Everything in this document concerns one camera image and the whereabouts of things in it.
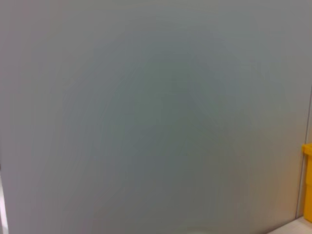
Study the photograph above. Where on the yellow plastic bin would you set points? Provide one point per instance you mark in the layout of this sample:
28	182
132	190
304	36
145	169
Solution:
307	180

